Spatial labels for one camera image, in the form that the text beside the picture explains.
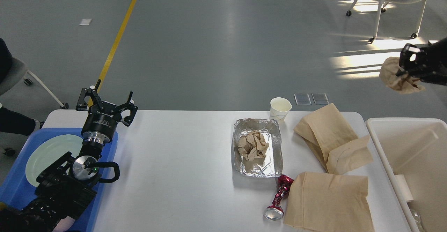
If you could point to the crumpled brown paper in tray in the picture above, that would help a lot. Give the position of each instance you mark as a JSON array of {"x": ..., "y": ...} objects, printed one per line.
[{"x": 253, "y": 146}]

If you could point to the light green plate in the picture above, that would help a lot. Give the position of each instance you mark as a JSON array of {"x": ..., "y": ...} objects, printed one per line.
[{"x": 48, "y": 152}]

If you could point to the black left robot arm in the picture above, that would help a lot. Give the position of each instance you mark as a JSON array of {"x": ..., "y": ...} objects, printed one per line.
[{"x": 66, "y": 187}]

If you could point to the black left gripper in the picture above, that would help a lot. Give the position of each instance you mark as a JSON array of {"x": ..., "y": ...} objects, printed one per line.
[{"x": 100, "y": 123}]

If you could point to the aluminium foil tray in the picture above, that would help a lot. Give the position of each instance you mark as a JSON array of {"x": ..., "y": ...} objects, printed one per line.
[{"x": 272, "y": 164}]

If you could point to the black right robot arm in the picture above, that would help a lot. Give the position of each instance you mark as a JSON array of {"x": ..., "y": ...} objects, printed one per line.
[{"x": 428, "y": 64}]

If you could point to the metal floor socket plate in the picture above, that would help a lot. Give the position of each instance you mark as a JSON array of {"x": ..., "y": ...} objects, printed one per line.
[{"x": 313, "y": 98}]

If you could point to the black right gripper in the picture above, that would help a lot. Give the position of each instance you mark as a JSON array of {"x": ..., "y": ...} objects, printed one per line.
[{"x": 433, "y": 58}]

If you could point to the brown paper ball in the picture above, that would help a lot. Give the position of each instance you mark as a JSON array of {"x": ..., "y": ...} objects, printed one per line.
[{"x": 403, "y": 84}]

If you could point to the brown paper bag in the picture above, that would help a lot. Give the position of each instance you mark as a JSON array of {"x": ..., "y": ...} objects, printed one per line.
[
  {"x": 323, "y": 202},
  {"x": 333, "y": 141}
]

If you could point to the pink mug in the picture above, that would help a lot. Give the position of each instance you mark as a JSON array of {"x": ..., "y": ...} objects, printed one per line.
[{"x": 64, "y": 225}]

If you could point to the blue plastic tray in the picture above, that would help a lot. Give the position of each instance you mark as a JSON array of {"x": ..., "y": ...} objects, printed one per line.
[{"x": 17, "y": 192}]

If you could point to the front brown paper bag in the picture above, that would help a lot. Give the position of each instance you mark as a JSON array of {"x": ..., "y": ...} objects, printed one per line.
[{"x": 323, "y": 202}]

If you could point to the crushed red can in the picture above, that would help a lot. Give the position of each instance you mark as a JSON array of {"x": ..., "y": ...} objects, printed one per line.
[{"x": 275, "y": 212}]

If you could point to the white plastic bin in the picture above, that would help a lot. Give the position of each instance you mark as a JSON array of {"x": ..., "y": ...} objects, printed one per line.
[{"x": 416, "y": 148}]

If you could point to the rear brown paper bag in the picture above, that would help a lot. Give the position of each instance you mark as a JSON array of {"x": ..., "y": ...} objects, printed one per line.
[{"x": 333, "y": 141}]

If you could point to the seated person in black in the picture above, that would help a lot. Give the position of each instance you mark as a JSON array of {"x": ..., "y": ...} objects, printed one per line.
[{"x": 10, "y": 121}]

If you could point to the grey office chair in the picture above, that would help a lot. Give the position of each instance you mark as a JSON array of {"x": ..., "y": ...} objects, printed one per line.
[{"x": 18, "y": 72}]

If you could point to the white paper cup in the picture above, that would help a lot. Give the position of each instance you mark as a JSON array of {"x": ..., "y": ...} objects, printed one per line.
[
  {"x": 404, "y": 188},
  {"x": 279, "y": 108}
]

